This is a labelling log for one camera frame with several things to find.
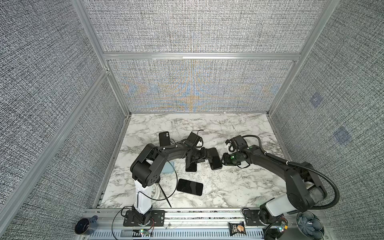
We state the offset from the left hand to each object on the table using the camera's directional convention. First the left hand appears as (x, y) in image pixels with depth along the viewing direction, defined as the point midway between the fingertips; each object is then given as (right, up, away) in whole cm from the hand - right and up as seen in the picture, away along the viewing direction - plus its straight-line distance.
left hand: (210, 159), depth 90 cm
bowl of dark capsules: (+45, -27, -20) cm, 56 cm away
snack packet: (+10, -27, -22) cm, 36 cm away
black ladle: (-25, -17, -10) cm, 32 cm away
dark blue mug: (-61, -27, -20) cm, 69 cm away
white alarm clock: (-30, -14, -13) cm, 36 cm away
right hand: (+7, -1, -1) cm, 7 cm away
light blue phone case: (-26, -6, +3) cm, 26 cm away
